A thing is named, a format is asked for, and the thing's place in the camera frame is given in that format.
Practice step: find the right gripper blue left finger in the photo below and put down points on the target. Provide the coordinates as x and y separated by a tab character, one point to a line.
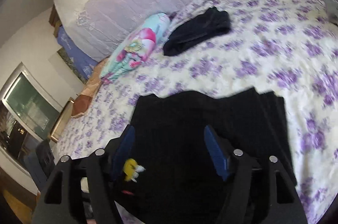
122	152

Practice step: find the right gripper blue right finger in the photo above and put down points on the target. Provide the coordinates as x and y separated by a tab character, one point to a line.
217	152

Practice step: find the black pants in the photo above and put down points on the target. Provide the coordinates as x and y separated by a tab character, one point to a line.
179	183

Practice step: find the blue patterned cloth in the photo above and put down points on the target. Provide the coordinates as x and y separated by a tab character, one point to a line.
74	57

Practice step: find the folded floral teal quilt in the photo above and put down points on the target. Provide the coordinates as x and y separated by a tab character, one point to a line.
136	48

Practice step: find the white framed window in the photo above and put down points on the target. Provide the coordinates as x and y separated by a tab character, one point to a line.
30	104

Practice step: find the folded black garment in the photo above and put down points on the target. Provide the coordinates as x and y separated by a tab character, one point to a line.
211	23

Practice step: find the purple floral bed sheet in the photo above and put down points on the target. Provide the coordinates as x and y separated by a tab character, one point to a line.
286	46

